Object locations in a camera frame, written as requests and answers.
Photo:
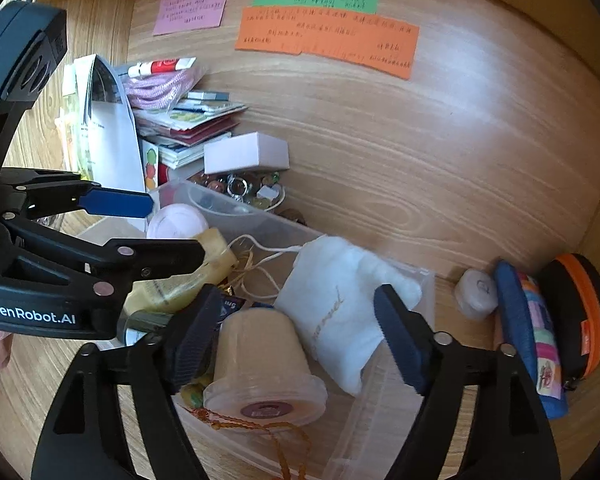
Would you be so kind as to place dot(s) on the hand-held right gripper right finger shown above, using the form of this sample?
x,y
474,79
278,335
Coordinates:
x,y
400,345

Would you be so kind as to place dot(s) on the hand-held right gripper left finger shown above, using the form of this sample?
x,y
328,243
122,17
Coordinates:
x,y
197,335

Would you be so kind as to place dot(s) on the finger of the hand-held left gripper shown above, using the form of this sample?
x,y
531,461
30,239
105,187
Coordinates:
x,y
120,203
160,257

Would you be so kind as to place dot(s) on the pink paper note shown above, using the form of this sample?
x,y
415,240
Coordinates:
x,y
190,5

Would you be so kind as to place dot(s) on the clear plastic storage bin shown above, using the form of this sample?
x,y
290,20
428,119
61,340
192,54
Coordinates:
x,y
375,425

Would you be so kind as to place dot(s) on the bowl of beads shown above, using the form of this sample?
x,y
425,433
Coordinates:
x,y
240,187

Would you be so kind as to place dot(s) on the small white box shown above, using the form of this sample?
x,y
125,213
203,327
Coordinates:
x,y
245,152

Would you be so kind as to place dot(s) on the blue fabric pencil pouch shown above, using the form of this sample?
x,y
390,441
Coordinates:
x,y
520,320

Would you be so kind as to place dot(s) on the stack of booklets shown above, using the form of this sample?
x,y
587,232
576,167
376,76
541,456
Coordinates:
x,y
190,127

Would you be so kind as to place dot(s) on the pink round container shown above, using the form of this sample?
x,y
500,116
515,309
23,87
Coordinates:
x,y
175,220

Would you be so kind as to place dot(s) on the small white round jar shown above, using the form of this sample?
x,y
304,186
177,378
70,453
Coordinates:
x,y
475,292

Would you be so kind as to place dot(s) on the beige plastic cup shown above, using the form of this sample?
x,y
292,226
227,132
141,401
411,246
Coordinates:
x,y
260,355

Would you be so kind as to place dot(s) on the orange and black round case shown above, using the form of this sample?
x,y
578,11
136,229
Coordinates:
x,y
580,310

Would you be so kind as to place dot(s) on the red and white tube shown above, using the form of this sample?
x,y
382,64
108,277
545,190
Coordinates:
x,y
162,66

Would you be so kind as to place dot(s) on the white handwritten paper sheet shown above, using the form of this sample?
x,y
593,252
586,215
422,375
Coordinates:
x,y
97,85

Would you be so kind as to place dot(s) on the fruit print box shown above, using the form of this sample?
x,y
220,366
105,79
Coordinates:
x,y
150,165

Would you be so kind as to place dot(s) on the green paper note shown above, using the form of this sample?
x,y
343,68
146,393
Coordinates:
x,y
315,1

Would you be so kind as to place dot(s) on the yellow sunscreen tube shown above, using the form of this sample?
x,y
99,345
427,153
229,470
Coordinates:
x,y
215,255

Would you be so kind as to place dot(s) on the orange paper note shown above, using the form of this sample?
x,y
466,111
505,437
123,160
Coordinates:
x,y
330,40

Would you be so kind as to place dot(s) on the wooden desktop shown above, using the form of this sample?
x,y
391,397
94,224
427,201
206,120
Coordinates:
x,y
465,360

